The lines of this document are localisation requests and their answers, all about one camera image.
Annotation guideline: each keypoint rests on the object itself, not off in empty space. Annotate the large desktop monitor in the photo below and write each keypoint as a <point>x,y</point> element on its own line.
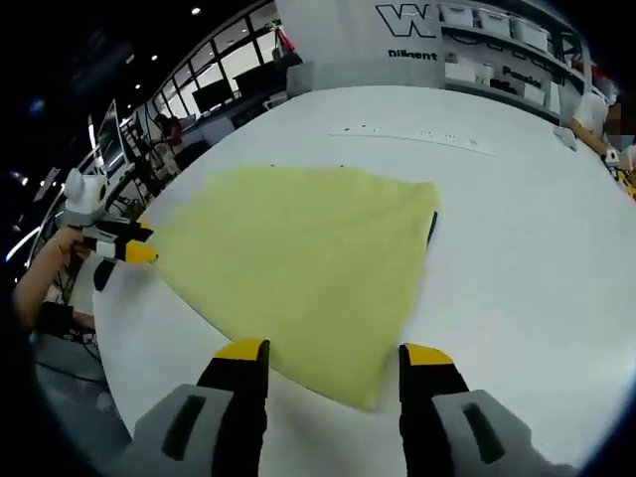
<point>110,139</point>

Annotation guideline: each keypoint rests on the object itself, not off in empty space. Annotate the white shelf rack with bins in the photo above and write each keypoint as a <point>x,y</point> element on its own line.
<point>497,45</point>

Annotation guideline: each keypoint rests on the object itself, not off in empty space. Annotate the yellow garment with blue sleeves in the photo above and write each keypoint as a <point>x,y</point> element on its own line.
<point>298,268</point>

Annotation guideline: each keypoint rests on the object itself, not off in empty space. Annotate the black monitor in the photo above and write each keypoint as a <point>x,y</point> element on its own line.
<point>256,78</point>
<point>212,98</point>

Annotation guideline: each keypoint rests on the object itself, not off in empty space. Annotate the person's left hand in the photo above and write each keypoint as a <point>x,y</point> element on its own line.
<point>69,251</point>

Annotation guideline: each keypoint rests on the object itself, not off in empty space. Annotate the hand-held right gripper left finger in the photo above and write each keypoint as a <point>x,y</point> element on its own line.
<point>199,427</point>

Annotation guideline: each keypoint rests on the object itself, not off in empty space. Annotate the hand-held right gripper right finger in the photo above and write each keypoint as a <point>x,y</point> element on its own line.
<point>447,427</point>

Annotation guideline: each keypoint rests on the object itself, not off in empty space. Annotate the pink hanging bag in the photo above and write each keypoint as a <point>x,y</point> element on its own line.
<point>284,40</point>

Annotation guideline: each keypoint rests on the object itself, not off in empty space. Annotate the white lettered wall panel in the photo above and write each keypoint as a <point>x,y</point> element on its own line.
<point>338,40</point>

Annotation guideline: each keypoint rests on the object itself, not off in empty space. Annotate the light grey cabinet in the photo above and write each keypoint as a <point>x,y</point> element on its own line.
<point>300,79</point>

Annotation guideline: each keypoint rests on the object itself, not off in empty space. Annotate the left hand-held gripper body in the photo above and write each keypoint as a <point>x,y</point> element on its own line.
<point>84,199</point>

